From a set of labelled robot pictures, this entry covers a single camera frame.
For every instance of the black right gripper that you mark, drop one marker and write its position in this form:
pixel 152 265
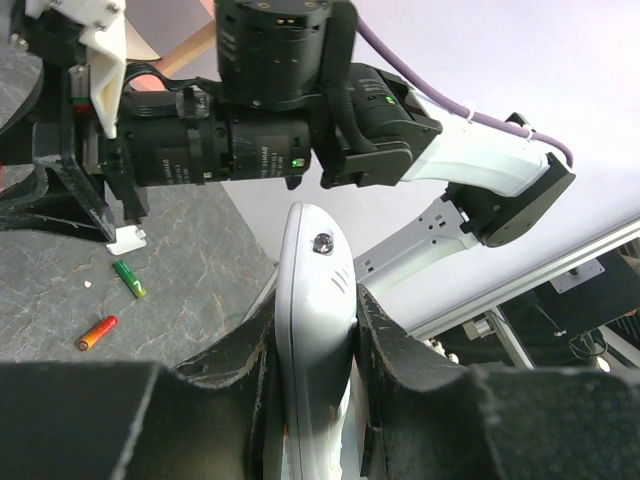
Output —
pixel 74 164

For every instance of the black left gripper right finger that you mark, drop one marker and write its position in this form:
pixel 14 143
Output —
pixel 422 416

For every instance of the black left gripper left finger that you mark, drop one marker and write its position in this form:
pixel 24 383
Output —
pixel 217 415

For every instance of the white battery cover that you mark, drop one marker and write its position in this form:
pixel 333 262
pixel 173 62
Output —
pixel 128 239

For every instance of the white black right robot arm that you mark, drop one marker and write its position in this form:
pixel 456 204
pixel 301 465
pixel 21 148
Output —
pixel 299 81

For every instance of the green battery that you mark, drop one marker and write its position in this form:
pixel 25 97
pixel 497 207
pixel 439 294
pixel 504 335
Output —
pixel 129 278

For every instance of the black monitor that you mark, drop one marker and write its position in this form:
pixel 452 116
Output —
pixel 595 306

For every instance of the pink three-tier shelf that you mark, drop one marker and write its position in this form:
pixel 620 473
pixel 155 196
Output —
pixel 164 24

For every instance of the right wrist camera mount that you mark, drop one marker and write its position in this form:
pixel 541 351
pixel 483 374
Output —
pixel 103 33

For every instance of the aluminium frame post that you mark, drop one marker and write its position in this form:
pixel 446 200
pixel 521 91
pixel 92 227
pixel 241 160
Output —
pixel 588 250

